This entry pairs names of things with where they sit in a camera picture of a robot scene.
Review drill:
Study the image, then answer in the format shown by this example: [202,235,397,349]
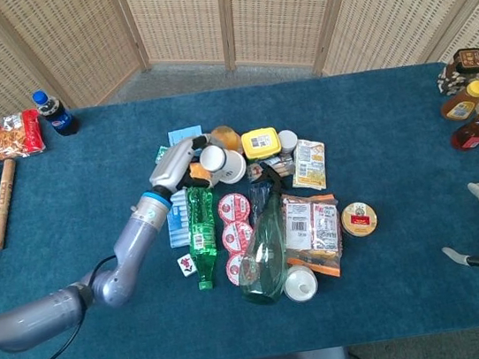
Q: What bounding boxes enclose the light blue box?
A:
[166,124,205,149]

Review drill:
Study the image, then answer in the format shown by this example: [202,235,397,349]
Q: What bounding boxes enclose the blue table cloth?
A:
[0,51,479,359]

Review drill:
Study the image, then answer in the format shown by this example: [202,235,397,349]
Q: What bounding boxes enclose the round gold red tin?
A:
[338,198,380,241]

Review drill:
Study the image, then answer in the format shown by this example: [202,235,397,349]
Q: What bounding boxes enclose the small green packet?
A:
[154,144,172,164]

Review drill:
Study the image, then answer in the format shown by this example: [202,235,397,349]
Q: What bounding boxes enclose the white yellow snack sachet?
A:
[286,135,331,195]

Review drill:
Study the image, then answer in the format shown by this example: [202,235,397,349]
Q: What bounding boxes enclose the red snack bag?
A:
[0,108,48,163]

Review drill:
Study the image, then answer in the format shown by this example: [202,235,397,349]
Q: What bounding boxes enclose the green plastic bottle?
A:
[180,182,229,292]

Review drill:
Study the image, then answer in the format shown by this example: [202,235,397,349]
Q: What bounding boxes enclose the wicker folding screen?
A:
[0,0,479,277]

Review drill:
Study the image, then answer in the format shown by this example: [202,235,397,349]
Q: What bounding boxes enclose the brown barcode snack packet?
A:
[276,187,350,284]

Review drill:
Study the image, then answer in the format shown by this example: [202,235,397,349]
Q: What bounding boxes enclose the yellow lunch box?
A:
[239,125,285,164]

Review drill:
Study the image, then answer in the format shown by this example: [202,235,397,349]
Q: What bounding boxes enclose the white mahjong tile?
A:
[175,253,198,278]

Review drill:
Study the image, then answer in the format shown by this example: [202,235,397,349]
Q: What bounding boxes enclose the orange jelly cup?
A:
[209,123,244,156]

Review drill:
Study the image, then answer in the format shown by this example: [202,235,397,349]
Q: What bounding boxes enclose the white paper cup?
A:
[197,140,249,189]

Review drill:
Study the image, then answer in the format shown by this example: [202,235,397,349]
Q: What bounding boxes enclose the cola bottle blue cap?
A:
[31,85,81,141]

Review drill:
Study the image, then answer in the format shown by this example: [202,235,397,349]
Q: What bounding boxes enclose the clear green spray bottle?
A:
[223,163,311,309]

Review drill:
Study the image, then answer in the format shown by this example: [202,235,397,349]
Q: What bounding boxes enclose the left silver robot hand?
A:
[143,132,224,197]

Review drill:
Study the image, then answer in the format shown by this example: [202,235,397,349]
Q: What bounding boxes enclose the small brown snack packet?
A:
[245,153,298,184]

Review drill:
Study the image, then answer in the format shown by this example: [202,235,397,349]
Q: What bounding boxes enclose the white orange juice carton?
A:
[186,160,213,184]

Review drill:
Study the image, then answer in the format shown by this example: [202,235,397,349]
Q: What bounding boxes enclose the white round lid container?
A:
[280,262,321,306]

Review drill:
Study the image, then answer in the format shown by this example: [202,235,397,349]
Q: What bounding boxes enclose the dark blue foil packet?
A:
[247,181,276,227]

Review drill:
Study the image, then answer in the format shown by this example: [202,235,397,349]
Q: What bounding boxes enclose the blue blister pack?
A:
[163,189,196,248]

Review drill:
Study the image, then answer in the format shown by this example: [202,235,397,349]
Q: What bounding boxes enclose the red lid yogurt cup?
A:
[219,216,257,253]
[216,189,254,224]
[223,249,251,287]

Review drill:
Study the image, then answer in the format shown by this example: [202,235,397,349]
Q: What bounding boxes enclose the dark jar brown lid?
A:
[434,46,479,97]

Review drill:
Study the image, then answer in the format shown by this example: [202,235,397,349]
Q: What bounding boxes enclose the honey bottle yellow label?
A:
[436,77,479,123]

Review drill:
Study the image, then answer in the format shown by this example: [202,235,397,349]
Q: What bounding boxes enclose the brown cardboard roll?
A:
[0,157,29,250]

